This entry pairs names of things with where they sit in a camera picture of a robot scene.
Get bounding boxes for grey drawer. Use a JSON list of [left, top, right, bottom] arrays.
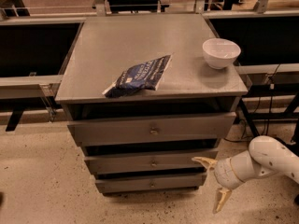
[[95, 173, 206, 194], [85, 148, 218, 175], [68, 112, 236, 147]]

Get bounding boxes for black cables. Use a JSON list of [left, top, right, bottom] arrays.
[[223, 63, 282, 144]]

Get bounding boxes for grey drawer cabinet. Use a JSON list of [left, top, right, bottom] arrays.
[[56, 14, 247, 194]]

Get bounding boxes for blue chip bag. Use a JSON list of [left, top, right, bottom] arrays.
[[102, 55, 172, 98]]

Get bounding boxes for white bowl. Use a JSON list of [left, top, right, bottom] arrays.
[[202, 38, 241, 69]]

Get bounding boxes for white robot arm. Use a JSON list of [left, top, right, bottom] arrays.
[[192, 135, 299, 213]]

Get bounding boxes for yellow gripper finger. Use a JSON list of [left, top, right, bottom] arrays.
[[192, 157, 218, 171], [213, 188, 232, 214]]

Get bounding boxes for grey top drawer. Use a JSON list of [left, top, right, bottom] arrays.
[[68, 112, 236, 147]]

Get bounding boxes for grey bottom drawer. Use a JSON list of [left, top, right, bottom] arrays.
[[95, 173, 206, 194]]

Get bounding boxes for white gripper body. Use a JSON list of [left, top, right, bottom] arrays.
[[214, 157, 245, 189]]

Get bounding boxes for black shoe left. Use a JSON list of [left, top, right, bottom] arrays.
[[0, 192, 4, 207]]

